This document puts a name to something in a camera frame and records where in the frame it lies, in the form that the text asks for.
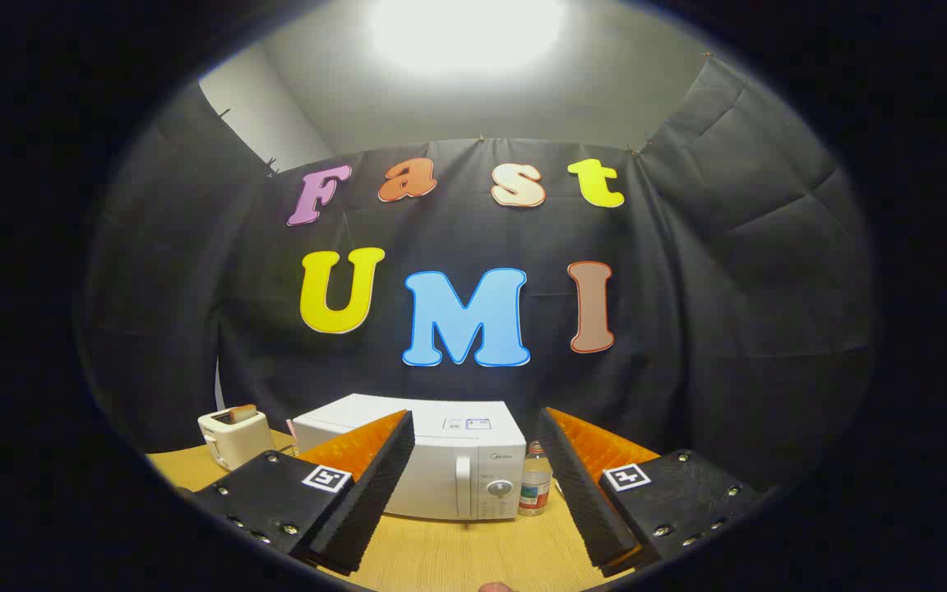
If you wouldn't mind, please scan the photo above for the white toaster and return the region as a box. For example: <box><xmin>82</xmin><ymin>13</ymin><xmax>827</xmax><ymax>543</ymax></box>
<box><xmin>198</xmin><ymin>405</ymin><xmax>277</xmax><ymax>471</ymax></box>

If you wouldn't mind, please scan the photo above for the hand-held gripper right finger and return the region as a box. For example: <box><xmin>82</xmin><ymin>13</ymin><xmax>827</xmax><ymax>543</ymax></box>
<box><xmin>535</xmin><ymin>407</ymin><xmax>770</xmax><ymax>578</ymax></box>

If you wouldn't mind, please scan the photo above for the white microwave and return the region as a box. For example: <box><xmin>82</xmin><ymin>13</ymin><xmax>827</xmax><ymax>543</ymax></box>
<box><xmin>291</xmin><ymin>393</ymin><xmax>528</xmax><ymax>520</ymax></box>

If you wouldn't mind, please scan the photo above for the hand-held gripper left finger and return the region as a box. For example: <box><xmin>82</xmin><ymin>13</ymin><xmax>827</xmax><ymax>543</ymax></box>
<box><xmin>190</xmin><ymin>409</ymin><xmax>417</xmax><ymax>576</ymax></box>

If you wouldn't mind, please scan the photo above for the clear plastic water bottle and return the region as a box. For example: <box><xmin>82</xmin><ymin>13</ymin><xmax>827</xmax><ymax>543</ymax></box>
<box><xmin>519</xmin><ymin>442</ymin><xmax>554</xmax><ymax>517</ymax></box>

